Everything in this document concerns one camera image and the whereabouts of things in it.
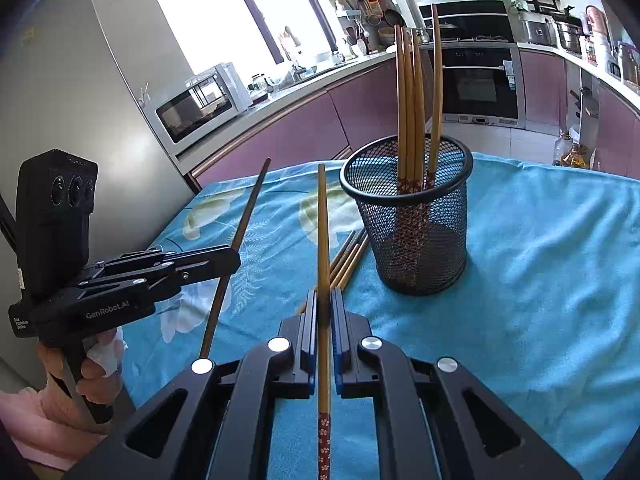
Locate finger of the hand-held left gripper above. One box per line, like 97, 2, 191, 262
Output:
75, 260, 242, 306
92, 246, 242, 273

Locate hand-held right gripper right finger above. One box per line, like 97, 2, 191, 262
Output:
330, 290, 583, 480

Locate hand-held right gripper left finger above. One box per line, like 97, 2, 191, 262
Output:
65, 290, 320, 480

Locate dark-tipped wooden chopstick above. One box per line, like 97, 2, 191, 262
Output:
199, 157, 272, 361
422, 4, 445, 201

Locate pile of wooden chopsticks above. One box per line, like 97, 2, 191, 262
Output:
297, 230, 371, 316

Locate red-patterned wooden chopstick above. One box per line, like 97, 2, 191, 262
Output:
402, 27, 416, 276
412, 30, 427, 281
394, 24, 408, 271
316, 162, 333, 480

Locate black mesh utensil holder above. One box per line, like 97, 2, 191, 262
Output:
340, 135, 473, 297

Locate person's left forearm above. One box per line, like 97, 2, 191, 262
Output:
0, 387, 111, 471

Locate person's left hand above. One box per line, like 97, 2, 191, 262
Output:
37, 349, 123, 426

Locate white tissue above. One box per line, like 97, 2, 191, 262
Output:
86, 327, 126, 373

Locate grey refrigerator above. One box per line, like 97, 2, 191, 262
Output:
0, 0, 198, 366

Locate white microwave oven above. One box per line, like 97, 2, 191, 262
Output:
154, 62, 253, 145

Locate pink lower kitchen cabinets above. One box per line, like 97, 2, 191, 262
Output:
185, 52, 426, 191
517, 45, 640, 181

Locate blue floral tablecloth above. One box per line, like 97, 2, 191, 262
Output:
120, 152, 640, 480

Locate kitchen window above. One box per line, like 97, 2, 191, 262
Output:
145, 0, 341, 78

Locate built-in black oven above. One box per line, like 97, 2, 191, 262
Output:
420, 42, 526, 131

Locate cooking oil bottle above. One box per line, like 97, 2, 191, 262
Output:
552, 132, 591, 168

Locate stainless steel pot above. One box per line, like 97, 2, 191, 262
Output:
555, 20, 586, 53

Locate pink kettle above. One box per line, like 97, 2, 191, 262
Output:
582, 5, 608, 36

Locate wall utensil rack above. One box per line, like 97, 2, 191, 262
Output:
335, 0, 386, 56

